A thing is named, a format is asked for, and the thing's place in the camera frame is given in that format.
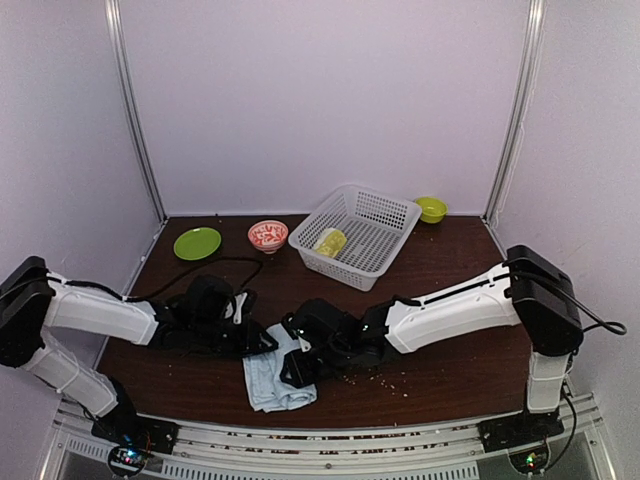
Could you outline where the light blue towel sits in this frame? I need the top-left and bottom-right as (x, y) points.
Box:
(243, 324), (317, 413)

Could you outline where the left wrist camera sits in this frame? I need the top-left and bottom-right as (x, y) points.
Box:
(224, 290), (257, 325)

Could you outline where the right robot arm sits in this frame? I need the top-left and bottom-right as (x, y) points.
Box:
(280, 245), (627, 446)

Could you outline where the small lime green bowl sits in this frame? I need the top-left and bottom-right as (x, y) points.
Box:
(414, 197), (448, 224)

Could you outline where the aluminium front rail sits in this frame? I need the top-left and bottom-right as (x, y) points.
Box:
(49, 394), (616, 480)

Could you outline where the right aluminium corner post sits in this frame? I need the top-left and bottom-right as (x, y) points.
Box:
(483, 0), (546, 228)

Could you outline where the red white patterned bowl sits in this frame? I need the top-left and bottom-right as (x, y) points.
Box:
(247, 220), (289, 254)

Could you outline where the white perforated plastic basket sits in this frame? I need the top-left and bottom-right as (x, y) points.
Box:
(288, 185), (422, 292)

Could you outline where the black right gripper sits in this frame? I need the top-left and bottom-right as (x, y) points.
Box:
(280, 340), (352, 389)

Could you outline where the left aluminium corner post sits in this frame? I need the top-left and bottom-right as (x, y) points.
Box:
(104, 0), (168, 223)

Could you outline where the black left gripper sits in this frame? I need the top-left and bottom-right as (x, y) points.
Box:
(192, 316), (278, 359)

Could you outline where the green crocodile pattern towel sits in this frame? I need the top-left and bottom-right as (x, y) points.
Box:
(312, 228), (347, 259)

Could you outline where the aluminium corner post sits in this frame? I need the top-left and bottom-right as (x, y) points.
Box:
(483, 0), (546, 228)
(104, 0), (168, 223)

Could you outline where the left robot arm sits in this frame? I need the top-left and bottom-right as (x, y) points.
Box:
(1, 256), (278, 444)

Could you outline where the green round plate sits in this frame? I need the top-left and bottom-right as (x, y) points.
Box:
(173, 227), (222, 261)

